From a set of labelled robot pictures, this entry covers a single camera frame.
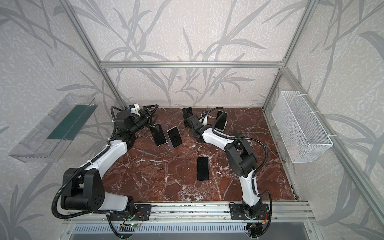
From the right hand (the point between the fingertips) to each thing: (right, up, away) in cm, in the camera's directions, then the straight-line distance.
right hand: (202, 120), depth 98 cm
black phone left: (-18, -10, -4) cm, 21 cm away
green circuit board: (-34, -50, -27) cm, 66 cm away
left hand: (-23, +8, -20) cm, 31 cm away
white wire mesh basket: (+42, -6, -37) cm, 56 cm away
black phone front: (0, -29, -10) cm, 30 cm away
